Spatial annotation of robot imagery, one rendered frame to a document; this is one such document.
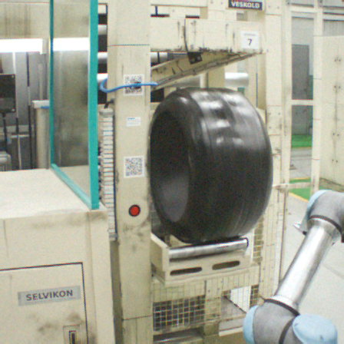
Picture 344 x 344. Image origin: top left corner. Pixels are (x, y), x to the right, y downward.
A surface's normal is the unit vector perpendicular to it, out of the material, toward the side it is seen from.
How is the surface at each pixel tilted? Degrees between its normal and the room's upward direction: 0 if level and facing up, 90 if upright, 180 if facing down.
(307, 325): 7
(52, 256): 90
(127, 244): 90
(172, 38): 90
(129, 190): 90
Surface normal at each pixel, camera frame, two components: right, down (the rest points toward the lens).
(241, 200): 0.36, 0.40
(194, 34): 0.37, 0.18
